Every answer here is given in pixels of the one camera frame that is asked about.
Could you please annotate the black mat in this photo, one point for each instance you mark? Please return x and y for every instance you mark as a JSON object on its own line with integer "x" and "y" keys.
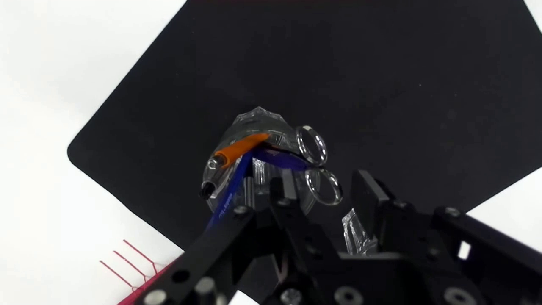
{"x": 396, "y": 85}

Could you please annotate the silver scissors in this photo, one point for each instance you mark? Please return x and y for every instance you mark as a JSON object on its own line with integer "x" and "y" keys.
{"x": 313, "y": 144}

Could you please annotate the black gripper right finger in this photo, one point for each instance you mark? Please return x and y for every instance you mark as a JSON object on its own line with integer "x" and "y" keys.
{"x": 418, "y": 243}

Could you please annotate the orange pen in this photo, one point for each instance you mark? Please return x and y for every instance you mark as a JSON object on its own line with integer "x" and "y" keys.
{"x": 243, "y": 148}

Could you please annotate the red ruler strip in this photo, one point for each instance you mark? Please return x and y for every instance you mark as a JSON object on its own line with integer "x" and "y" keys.
{"x": 148, "y": 282}

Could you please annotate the blue pen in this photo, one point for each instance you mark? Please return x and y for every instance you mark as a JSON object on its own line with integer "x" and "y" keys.
{"x": 231, "y": 188}

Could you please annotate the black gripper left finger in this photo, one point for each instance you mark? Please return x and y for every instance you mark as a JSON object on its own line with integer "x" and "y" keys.
{"x": 215, "y": 248}

